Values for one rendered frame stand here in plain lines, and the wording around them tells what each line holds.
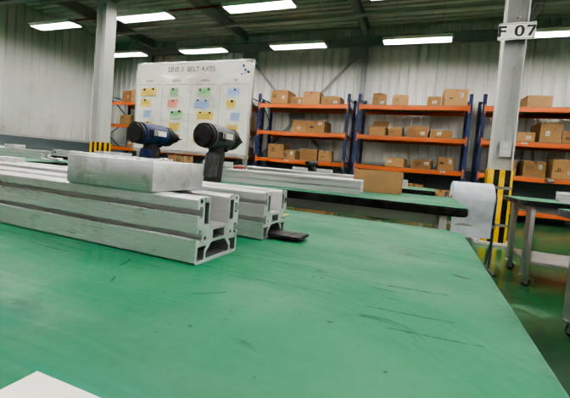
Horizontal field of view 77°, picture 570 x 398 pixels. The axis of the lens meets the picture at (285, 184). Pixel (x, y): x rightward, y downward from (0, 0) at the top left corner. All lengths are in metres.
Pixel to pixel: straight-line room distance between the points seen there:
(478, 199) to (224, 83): 2.80
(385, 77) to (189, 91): 8.00
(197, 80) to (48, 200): 3.52
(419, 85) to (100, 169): 10.83
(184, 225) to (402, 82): 10.88
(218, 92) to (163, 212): 3.46
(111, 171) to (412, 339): 0.42
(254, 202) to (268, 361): 0.41
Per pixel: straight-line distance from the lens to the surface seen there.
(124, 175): 0.53
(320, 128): 10.41
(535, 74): 11.49
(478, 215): 4.03
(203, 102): 3.99
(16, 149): 4.58
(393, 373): 0.28
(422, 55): 11.41
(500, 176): 6.03
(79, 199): 0.60
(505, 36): 6.37
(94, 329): 0.32
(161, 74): 4.40
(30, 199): 0.69
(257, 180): 2.20
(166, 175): 0.51
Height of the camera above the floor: 0.91
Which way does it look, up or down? 3 degrees down
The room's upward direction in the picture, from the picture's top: 5 degrees clockwise
